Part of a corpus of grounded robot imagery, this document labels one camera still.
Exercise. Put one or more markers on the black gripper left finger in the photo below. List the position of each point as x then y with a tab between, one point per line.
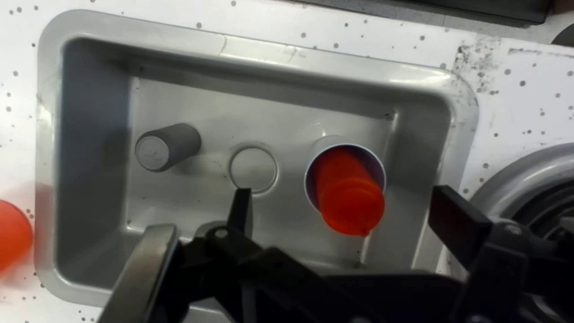
240	208

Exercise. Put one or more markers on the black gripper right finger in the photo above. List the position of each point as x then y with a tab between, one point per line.
466	220

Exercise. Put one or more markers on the grey toy sink basin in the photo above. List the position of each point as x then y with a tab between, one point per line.
197	107

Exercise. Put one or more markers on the black toy stove burner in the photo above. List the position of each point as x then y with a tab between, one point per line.
525	172

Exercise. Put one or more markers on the small grey cylinder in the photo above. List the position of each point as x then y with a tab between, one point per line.
163	145

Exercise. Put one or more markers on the silver toy faucet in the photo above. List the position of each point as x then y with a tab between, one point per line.
143	269

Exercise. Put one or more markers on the wooden toy kitchen unit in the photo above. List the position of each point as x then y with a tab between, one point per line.
525	89

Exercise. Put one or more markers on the orange plastic cup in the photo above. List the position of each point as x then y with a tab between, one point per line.
10	235

